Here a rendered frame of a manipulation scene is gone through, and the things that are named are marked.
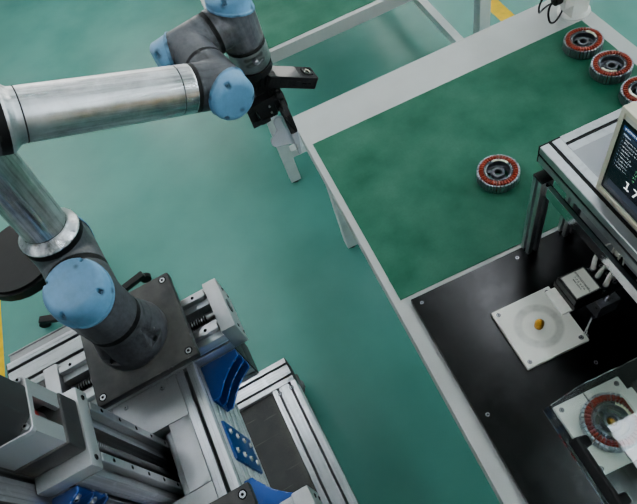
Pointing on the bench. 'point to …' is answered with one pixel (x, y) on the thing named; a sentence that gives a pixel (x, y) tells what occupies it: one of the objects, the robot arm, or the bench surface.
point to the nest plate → (541, 345)
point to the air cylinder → (604, 305)
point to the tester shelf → (571, 178)
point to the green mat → (461, 160)
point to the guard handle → (597, 471)
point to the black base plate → (563, 472)
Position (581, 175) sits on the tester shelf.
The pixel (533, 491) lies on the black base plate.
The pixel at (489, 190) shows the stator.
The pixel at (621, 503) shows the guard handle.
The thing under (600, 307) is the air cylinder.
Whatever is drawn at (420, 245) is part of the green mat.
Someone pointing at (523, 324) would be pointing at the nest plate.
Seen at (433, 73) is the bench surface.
